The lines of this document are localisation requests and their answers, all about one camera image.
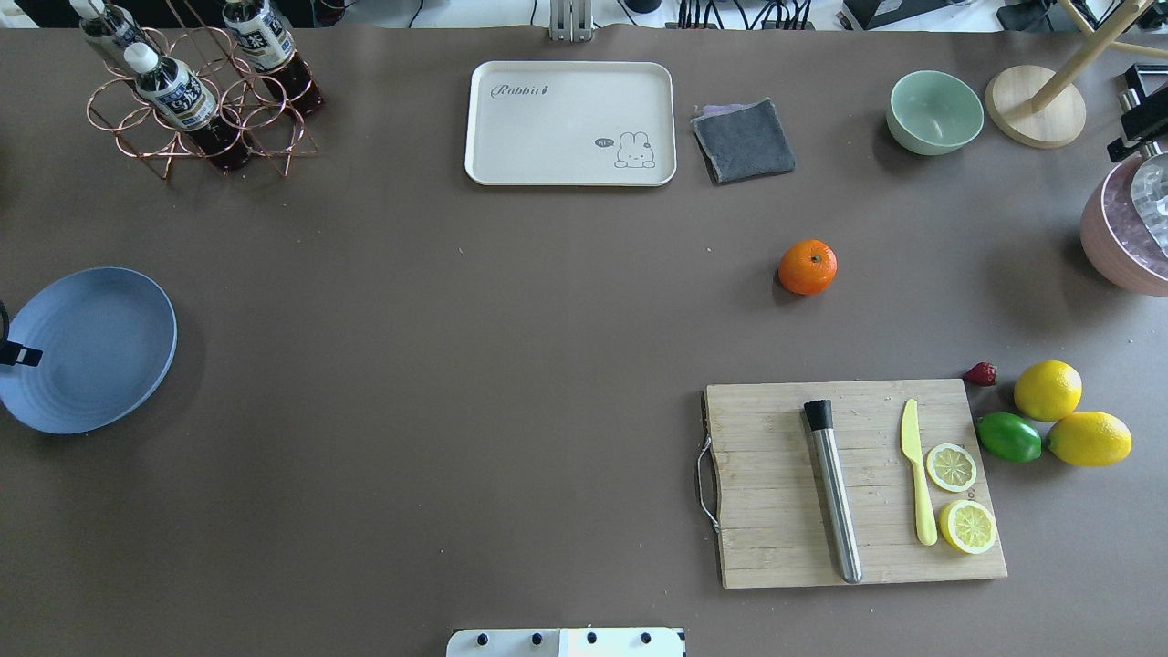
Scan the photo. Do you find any blue plate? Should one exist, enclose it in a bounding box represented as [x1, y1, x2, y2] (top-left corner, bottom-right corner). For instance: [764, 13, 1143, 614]
[1, 267, 178, 435]

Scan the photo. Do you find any orange fruit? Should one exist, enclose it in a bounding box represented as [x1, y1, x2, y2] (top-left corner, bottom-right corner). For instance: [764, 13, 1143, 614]
[776, 240, 839, 296]

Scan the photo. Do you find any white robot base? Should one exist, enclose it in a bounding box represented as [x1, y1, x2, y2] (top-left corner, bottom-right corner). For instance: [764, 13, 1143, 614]
[445, 627, 687, 656]

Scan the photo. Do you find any tea bottle middle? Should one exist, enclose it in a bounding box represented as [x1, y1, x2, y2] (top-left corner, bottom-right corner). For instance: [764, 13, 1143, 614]
[124, 43, 250, 171]

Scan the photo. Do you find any tea bottle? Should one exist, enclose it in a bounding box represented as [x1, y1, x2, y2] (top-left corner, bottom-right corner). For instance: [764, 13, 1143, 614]
[70, 0, 159, 69]
[124, 43, 250, 171]
[222, 1, 325, 117]

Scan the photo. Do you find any tea bottle left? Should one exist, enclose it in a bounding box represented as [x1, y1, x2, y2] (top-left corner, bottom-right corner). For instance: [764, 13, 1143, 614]
[70, 0, 159, 69]

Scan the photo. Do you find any tea bottle right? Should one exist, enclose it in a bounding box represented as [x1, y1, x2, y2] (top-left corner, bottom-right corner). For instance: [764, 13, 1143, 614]
[222, 1, 325, 117]

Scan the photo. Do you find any cream rabbit tray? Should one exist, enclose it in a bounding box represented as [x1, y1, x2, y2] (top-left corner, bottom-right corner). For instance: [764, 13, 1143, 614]
[464, 61, 677, 187]

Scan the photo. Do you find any grey folded cloth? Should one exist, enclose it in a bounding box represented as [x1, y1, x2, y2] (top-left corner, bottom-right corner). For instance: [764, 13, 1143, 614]
[690, 97, 797, 184]

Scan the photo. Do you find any bamboo cutting board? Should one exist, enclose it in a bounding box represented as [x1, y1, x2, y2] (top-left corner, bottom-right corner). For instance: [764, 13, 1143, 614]
[704, 379, 1008, 589]

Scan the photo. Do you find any steel muddler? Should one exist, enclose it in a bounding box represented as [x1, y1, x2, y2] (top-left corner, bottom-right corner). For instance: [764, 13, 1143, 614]
[802, 400, 863, 585]

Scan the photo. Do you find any yellow plastic knife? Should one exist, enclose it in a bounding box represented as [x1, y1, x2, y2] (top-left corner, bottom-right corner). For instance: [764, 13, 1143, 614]
[901, 397, 938, 546]

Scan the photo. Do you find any lemon slice upper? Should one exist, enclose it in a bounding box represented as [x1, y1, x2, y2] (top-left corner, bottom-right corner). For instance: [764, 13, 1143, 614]
[923, 443, 979, 495]

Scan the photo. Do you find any lemon slice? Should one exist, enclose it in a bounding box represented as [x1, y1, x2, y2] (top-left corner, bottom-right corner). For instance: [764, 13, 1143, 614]
[938, 500, 997, 556]
[923, 443, 979, 495]

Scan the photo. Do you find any green bowl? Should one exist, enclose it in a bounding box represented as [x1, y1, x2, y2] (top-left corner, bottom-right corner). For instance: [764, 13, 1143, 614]
[885, 70, 985, 155]

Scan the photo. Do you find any lemon slice lower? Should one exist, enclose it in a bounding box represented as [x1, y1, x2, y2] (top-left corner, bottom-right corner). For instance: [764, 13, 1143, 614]
[938, 500, 997, 556]

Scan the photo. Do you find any red strawberry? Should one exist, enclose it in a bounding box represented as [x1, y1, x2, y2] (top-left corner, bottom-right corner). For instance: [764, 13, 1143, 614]
[961, 361, 997, 387]

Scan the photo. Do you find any green lime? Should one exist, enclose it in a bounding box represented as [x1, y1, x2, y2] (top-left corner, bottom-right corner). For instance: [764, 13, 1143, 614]
[975, 412, 1043, 464]

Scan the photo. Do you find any whole lemon upper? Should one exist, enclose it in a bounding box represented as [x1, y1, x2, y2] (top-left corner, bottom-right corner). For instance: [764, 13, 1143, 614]
[1013, 360, 1083, 422]

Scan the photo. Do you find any whole lemon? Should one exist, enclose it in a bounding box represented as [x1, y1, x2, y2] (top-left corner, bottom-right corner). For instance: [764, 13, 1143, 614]
[1013, 360, 1083, 422]
[1047, 412, 1133, 466]

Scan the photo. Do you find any wooden cup stand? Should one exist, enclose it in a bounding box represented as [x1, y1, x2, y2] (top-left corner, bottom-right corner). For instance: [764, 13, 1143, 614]
[983, 1, 1167, 148]

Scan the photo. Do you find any whole lemon lower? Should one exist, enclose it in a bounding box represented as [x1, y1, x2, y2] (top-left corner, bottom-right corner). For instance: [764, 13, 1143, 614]
[1047, 412, 1133, 466]

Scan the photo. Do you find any pink ice bowl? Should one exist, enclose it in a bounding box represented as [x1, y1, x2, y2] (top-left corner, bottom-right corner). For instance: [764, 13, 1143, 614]
[1080, 158, 1167, 297]

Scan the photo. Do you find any metal ice scoop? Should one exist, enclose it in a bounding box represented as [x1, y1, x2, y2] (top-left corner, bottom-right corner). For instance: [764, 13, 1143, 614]
[1129, 152, 1167, 256]

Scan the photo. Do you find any copper wire bottle rack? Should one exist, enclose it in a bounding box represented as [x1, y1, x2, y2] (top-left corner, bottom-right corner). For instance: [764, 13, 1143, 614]
[72, 1, 325, 179]

